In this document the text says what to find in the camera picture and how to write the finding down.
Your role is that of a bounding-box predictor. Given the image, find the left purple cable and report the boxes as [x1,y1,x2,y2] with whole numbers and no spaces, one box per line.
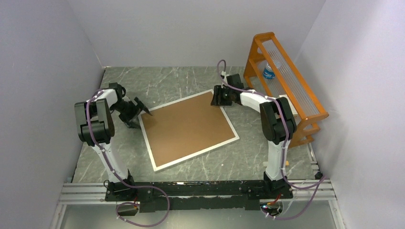
[85,90,171,228]

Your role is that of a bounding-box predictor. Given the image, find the aluminium extrusion rail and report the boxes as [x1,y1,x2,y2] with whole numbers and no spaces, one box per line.
[51,179,346,229]

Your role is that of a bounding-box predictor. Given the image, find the brown backing board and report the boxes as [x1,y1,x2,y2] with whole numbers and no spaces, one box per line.
[141,92,235,167]

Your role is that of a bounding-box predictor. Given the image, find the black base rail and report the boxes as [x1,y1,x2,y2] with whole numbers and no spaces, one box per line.
[104,180,293,213]

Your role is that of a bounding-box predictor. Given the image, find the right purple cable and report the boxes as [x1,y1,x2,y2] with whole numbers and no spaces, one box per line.
[216,59,327,221]

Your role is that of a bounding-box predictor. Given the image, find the purple cable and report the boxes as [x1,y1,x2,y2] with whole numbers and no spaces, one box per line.
[85,90,171,228]
[216,59,327,221]

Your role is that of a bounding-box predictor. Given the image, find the blue white can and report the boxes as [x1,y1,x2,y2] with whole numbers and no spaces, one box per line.
[262,63,276,79]

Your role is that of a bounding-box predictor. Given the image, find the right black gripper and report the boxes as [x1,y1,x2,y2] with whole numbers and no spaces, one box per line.
[209,86,232,107]

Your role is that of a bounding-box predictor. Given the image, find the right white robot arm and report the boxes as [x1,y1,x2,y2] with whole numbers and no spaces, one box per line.
[211,85,297,198]

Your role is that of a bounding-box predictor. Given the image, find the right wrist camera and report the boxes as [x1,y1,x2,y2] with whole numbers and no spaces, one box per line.
[221,72,244,89]

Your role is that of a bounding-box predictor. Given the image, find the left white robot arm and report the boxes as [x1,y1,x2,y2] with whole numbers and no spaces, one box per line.
[74,84,151,200]

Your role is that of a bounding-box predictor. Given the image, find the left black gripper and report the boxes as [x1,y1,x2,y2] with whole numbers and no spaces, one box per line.
[111,98,151,129]

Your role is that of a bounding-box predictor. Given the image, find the orange wooden shelf rack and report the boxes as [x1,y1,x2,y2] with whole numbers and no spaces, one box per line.
[243,32,329,147]

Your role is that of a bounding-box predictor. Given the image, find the silver picture frame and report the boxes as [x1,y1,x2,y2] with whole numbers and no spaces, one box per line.
[138,89,240,172]

